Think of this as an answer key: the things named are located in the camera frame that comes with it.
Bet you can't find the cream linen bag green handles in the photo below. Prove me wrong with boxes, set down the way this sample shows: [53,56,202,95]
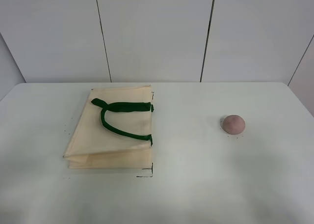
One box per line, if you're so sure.
[63,85,154,169]

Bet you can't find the pink peach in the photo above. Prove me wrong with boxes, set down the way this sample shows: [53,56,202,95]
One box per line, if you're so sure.
[221,115,246,135]

